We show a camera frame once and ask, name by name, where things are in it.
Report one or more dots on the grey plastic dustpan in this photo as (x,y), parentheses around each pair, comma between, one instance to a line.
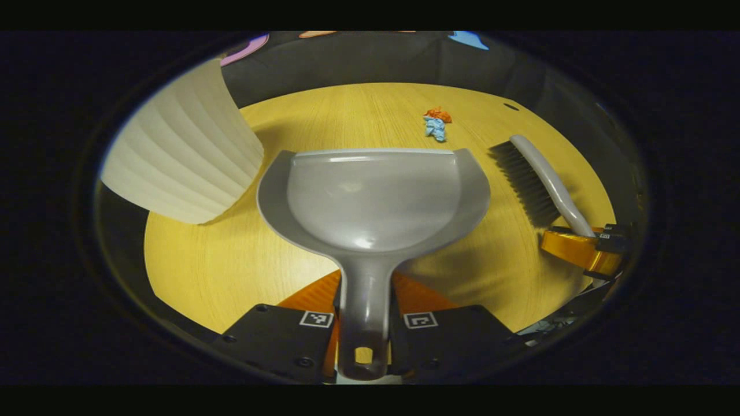
(376,202)

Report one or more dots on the wooden desktop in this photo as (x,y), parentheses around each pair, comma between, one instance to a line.
(231,266)

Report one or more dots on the blue paper scrap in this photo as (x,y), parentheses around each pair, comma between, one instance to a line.
(436,128)

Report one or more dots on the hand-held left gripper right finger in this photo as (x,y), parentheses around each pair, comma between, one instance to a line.
(451,341)

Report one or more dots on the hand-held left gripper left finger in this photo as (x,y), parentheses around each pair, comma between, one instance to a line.
(277,335)

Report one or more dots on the white ribbed garbage bin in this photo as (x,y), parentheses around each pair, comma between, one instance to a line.
(185,156)

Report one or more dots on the small grey broom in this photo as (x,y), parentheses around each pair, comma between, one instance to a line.
(549,179)

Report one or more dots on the orange paper scrap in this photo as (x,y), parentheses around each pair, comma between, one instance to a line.
(438,114)

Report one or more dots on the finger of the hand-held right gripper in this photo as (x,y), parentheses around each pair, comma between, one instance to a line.
(584,248)
(617,237)

